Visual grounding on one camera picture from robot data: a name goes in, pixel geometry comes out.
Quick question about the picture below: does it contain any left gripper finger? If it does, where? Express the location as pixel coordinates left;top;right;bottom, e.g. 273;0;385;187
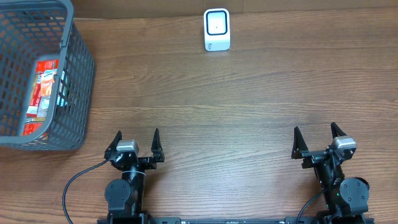
151;128;165;162
104;131;122;159

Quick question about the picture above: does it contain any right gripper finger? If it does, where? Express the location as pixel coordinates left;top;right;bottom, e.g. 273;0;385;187
291;126;308;159
331;122;346;138

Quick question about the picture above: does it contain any orange spaghetti packet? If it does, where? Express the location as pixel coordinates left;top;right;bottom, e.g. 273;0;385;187
21;59;59;136

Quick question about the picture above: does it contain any green wet wipes packet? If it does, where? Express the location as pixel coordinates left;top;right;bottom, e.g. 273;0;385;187
57;72;68;106

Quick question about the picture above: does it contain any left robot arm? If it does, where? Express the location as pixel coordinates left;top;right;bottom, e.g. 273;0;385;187
97;129;165;224

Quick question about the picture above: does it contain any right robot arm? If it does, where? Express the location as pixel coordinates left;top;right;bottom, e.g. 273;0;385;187
291;122;374;223

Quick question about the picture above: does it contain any white barcode scanner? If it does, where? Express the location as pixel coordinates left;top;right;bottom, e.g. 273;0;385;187
203;8;231;52

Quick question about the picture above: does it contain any grey plastic mesh basket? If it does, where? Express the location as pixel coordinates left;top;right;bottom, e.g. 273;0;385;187
1;1;95;151

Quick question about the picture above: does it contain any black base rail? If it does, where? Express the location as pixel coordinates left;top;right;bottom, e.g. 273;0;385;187
96;217;374;224

